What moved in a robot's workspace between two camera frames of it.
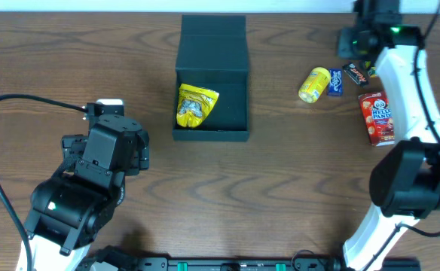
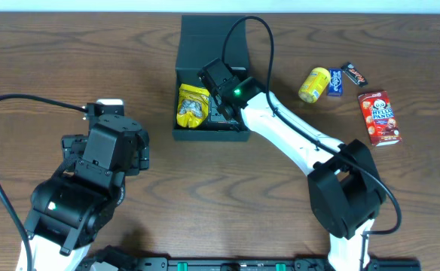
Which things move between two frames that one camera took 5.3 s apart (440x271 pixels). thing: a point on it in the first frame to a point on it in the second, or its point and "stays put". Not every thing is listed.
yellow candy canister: (313, 85) stays put
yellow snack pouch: (194, 105) stays put
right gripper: (348, 44) to (224, 101)
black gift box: (211, 97) stays put
